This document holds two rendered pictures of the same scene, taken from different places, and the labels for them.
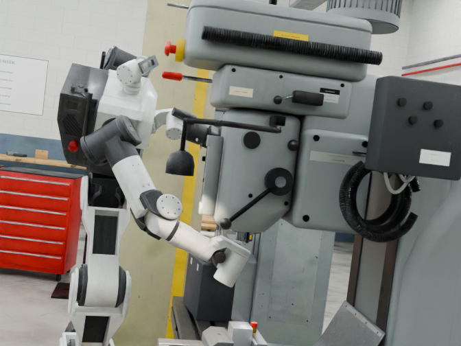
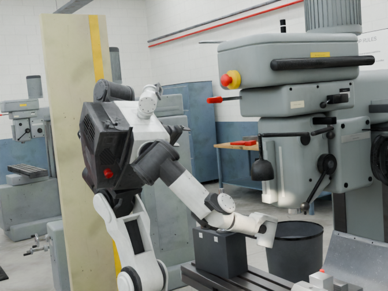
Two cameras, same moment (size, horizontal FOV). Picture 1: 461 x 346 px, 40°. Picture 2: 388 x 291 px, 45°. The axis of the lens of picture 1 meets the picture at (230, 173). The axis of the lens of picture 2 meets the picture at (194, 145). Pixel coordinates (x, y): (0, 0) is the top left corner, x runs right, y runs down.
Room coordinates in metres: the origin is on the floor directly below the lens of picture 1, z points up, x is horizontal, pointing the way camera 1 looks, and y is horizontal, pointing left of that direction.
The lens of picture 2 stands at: (0.35, 0.89, 1.72)
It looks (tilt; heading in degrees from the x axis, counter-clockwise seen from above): 6 degrees down; 337
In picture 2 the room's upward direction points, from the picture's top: 5 degrees counter-clockwise
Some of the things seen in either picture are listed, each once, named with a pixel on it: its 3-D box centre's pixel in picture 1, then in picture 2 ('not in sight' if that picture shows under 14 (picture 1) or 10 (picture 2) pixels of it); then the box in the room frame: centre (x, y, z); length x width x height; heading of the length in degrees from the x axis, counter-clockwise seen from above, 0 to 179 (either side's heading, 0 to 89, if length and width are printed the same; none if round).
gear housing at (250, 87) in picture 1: (277, 94); (297, 98); (1.72, -0.10, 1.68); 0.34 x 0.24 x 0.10; 99
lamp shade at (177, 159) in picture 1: (180, 162); (261, 168); (1.61, 0.13, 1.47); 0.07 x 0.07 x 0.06
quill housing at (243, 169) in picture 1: (254, 170); (292, 159); (1.71, -0.06, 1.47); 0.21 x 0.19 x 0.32; 9
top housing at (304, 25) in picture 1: (273, 44); (288, 61); (1.72, -0.07, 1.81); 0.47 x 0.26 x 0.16; 99
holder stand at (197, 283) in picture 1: (208, 283); (219, 247); (2.19, 0.03, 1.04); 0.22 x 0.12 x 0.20; 16
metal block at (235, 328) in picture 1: (239, 336); (321, 284); (1.61, -0.07, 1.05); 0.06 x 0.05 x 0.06; 11
